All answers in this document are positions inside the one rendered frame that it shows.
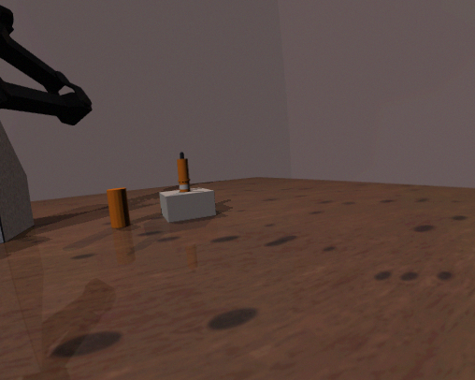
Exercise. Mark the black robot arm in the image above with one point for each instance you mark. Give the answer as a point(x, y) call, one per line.
point(69, 108)

